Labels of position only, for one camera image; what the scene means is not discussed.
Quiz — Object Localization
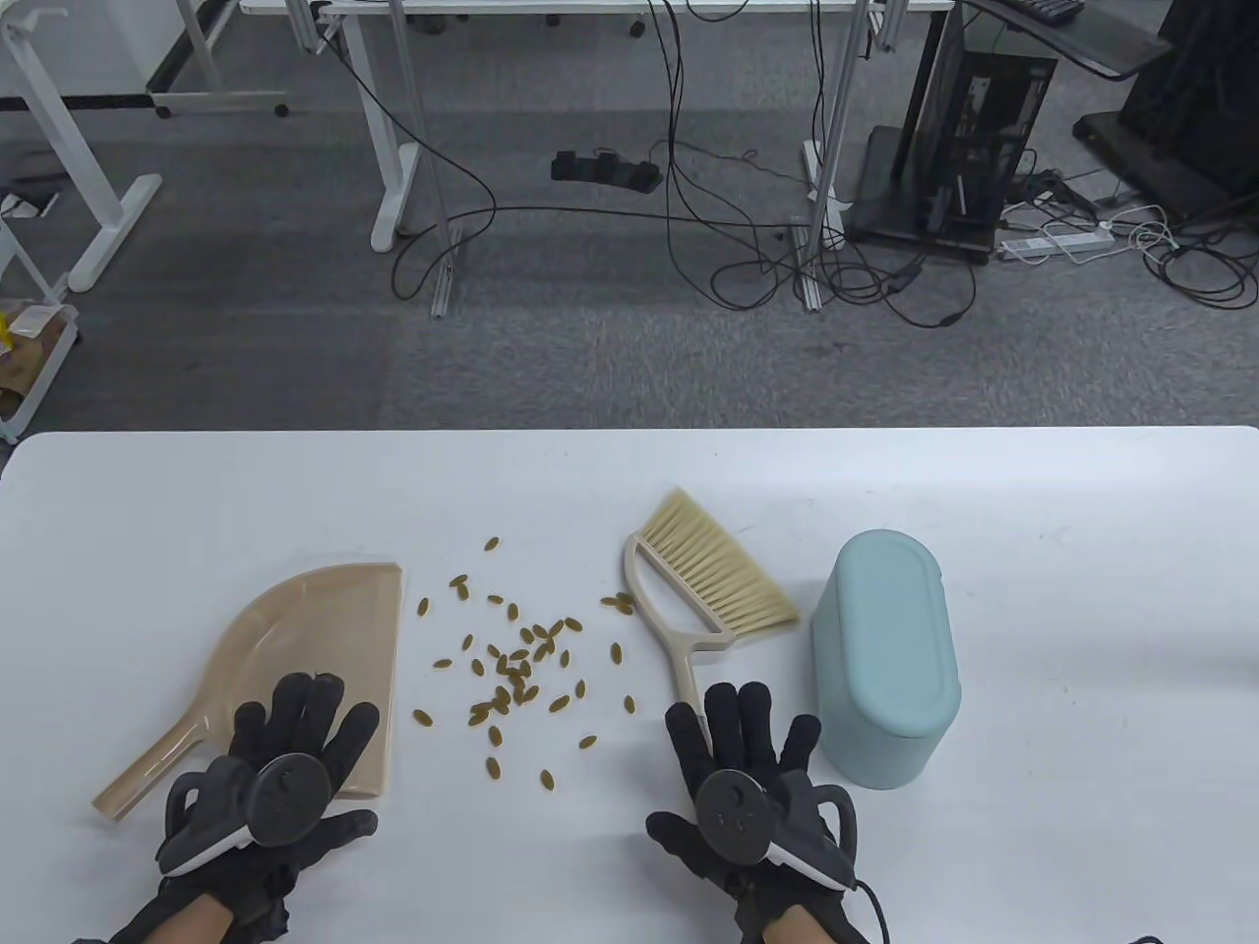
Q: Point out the person's right hand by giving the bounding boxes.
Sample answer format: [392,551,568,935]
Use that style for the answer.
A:
[645,682,891,944]

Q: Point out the black white hand controller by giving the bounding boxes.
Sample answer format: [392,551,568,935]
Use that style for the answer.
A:
[157,751,335,878]
[695,769,859,894]

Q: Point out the white wheeled frame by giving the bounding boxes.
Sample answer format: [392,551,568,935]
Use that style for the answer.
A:
[146,0,292,121]

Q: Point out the light blue desktop trash can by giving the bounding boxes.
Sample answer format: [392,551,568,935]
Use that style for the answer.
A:
[811,529,963,791]

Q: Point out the beige plastic dustpan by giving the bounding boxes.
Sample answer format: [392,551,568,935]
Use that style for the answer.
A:
[91,562,404,825]

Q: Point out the person's left forearm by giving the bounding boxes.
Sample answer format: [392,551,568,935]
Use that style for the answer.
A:
[172,903,234,944]

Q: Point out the black white left hand controller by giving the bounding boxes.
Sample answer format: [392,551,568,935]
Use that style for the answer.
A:
[157,751,335,878]

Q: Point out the white power strip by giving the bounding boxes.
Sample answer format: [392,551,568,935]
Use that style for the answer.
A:
[998,226,1117,263]

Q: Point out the white desk with metal legs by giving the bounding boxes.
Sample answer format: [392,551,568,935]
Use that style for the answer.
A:
[241,0,955,253]

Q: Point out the black computer tower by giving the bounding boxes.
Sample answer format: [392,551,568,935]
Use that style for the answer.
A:
[848,0,1061,265]

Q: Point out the aluminium profile post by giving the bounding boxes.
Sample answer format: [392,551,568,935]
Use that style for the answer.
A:
[387,0,463,319]
[800,0,873,313]

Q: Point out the brown raisins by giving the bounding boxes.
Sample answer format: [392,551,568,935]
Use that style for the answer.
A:
[411,536,638,791]

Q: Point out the white table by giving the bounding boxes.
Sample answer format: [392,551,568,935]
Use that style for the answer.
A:
[0,426,1259,944]

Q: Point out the beige wooden-handled hand broom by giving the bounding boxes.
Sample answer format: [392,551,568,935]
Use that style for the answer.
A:
[623,489,801,726]

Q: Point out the person's left hand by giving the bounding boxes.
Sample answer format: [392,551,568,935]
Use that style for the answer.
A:
[103,673,382,944]

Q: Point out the tangle of black cables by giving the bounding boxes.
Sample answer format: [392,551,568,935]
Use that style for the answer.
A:
[313,0,1259,330]

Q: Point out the black equipment stand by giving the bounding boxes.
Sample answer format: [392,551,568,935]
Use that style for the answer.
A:
[1072,0,1259,223]

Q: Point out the black white right hand controller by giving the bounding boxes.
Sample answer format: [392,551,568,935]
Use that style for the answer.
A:
[695,769,859,894]

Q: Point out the white desk T-shaped leg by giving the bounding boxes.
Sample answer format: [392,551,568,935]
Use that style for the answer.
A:
[0,10,163,293]

